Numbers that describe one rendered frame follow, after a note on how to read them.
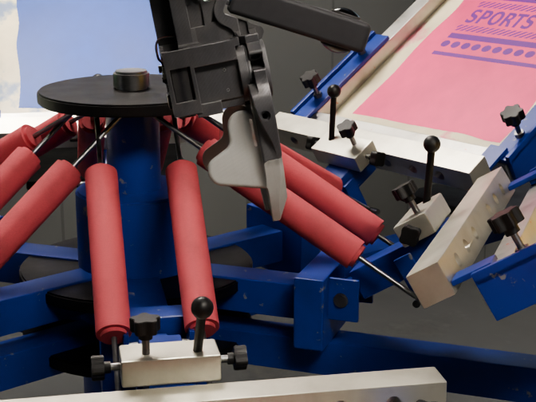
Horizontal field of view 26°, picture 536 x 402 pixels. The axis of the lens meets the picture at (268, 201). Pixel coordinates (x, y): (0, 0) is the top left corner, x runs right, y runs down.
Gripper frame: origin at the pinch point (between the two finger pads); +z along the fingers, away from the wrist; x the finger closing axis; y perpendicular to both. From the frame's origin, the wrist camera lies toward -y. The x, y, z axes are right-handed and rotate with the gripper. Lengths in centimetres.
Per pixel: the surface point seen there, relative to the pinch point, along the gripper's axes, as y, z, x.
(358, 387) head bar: -9, 34, -42
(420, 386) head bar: -17, 36, -42
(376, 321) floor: -61, 125, -336
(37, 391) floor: 65, 107, -286
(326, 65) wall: -69, 29, -394
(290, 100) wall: -50, 40, -390
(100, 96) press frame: 16, -3, -93
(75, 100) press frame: 20, -4, -90
